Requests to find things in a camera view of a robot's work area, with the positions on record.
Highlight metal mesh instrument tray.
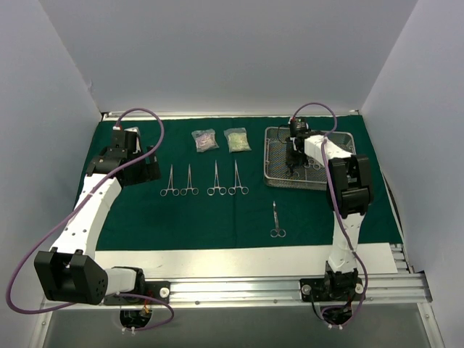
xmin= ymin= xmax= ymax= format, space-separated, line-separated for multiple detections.
xmin=261 ymin=125 xmax=355 ymax=192

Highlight green gauze packet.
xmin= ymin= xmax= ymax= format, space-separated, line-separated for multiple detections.
xmin=223 ymin=128 xmax=252 ymax=153

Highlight clear packet with sutures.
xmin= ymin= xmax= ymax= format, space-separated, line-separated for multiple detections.
xmin=191 ymin=128 xmax=219 ymax=153

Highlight green surgical drape cloth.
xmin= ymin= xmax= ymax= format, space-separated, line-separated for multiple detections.
xmin=71 ymin=115 xmax=404 ymax=252

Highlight steel scissors curved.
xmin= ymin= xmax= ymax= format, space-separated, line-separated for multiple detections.
xmin=270 ymin=202 xmax=286 ymax=239

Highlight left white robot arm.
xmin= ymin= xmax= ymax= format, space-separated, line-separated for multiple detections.
xmin=34 ymin=127 xmax=160 ymax=305

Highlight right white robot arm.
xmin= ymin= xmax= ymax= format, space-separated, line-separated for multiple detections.
xmin=285 ymin=117 xmax=373 ymax=299

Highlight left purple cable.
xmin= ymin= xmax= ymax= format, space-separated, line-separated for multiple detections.
xmin=5 ymin=107 xmax=175 ymax=331

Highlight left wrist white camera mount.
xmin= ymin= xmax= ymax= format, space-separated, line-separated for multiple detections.
xmin=112 ymin=125 xmax=141 ymax=136

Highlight back aluminium rail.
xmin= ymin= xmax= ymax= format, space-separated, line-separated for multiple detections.
xmin=102 ymin=107 xmax=361 ymax=121

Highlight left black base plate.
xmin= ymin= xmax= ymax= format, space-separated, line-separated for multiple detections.
xmin=104 ymin=281 xmax=171 ymax=306

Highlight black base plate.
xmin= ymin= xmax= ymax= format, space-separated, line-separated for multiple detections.
xmin=299 ymin=278 xmax=364 ymax=302
xmin=104 ymin=281 xmax=171 ymax=306

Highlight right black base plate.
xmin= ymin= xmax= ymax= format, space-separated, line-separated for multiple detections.
xmin=299 ymin=278 xmax=364 ymax=302

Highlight front aluminium rail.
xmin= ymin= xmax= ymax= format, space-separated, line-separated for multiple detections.
xmin=38 ymin=273 xmax=432 ymax=311

